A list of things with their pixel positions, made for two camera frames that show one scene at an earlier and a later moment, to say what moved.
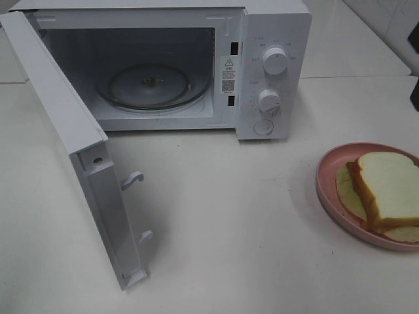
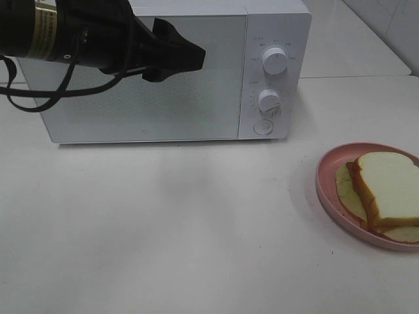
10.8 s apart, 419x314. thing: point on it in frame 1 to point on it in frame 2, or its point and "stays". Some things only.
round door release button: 263,127 stays
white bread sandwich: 382,190 stays
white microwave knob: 270,101 stays
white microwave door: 87,144 to 206,102
